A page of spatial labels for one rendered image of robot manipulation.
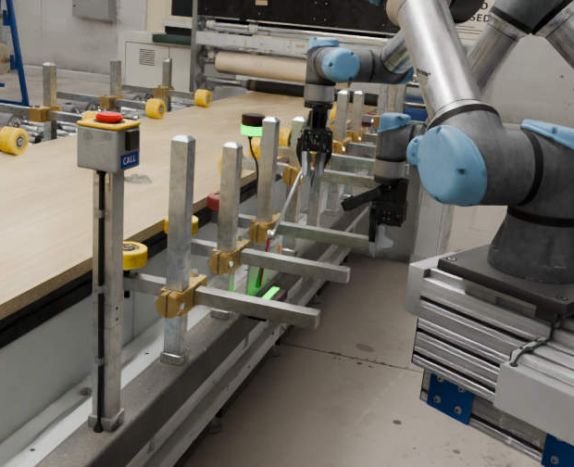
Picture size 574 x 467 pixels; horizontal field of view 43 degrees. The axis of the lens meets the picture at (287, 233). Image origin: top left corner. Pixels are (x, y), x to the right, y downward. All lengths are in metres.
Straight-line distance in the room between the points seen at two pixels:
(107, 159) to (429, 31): 0.55
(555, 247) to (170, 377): 0.75
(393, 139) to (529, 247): 0.68
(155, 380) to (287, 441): 1.18
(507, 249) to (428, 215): 3.00
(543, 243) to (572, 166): 0.12
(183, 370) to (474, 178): 0.72
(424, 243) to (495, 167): 3.15
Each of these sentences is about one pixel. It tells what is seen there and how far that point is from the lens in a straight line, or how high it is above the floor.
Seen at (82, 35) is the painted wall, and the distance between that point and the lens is 12.08.
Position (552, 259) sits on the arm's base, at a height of 1.07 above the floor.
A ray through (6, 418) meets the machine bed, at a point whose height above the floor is 0.66.
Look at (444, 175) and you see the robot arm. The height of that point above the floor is 1.19.
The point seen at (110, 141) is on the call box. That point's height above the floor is 1.20.
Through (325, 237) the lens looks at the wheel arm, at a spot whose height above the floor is 0.85.
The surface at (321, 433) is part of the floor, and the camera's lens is 2.65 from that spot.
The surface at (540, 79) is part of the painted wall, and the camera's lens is 10.32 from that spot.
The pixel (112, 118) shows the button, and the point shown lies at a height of 1.23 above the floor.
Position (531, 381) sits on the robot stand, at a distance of 1.09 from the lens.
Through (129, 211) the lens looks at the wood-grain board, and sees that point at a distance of 1.82.
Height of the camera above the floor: 1.41
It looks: 17 degrees down
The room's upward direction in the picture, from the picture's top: 5 degrees clockwise
